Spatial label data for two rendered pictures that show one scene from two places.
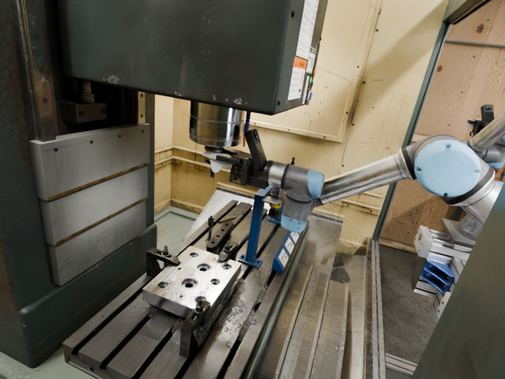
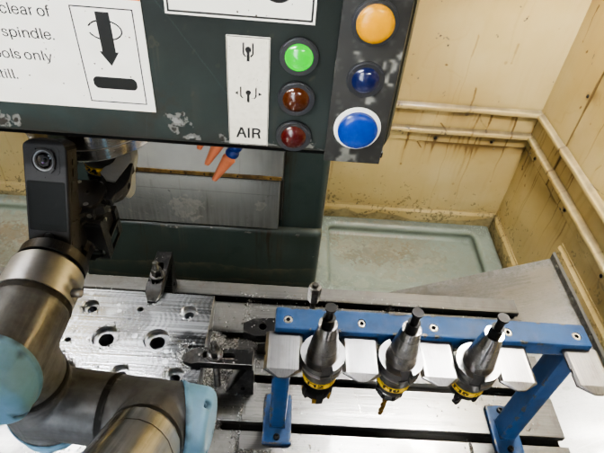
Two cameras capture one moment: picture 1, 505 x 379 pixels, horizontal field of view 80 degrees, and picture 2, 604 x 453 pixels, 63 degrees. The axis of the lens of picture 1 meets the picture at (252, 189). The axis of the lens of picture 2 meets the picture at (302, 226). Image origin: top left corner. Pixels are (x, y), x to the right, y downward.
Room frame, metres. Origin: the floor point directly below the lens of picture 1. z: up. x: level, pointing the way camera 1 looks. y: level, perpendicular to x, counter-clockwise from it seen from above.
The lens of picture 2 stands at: (0.97, -0.45, 1.82)
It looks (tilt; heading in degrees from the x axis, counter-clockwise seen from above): 43 degrees down; 70
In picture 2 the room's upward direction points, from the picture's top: 6 degrees clockwise
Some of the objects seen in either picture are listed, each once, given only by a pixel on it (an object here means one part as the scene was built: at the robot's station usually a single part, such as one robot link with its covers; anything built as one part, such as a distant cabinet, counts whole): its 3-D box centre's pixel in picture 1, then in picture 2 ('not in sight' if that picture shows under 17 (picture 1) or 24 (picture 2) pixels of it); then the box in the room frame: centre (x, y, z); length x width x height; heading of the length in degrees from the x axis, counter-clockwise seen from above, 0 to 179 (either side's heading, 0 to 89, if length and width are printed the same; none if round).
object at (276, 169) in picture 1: (277, 174); (45, 284); (0.84, -0.07, 1.41); 0.08 x 0.05 x 0.08; 163
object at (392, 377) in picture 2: not in sight; (399, 361); (1.25, -0.14, 1.21); 0.06 x 0.06 x 0.03
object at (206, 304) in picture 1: (197, 320); not in sight; (0.68, 0.11, 0.97); 0.13 x 0.03 x 0.15; 163
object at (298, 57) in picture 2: not in sight; (298, 57); (1.07, -0.14, 1.67); 0.02 x 0.01 x 0.02; 163
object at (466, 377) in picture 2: not in sight; (475, 366); (1.36, -0.17, 1.21); 0.06 x 0.06 x 0.03
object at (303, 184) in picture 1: (303, 182); (10, 352); (0.81, -0.14, 1.41); 0.11 x 0.08 x 0.09; 73
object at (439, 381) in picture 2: not in sight; (437, 364); (1.31, -0.15, 1.21); 0.07 x 0.05 x 0.01; 73
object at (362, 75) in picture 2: not in sight; (365, 80); (1.12, -0.15, 1.66); 0.02 x 0.01 x 0.02; 163
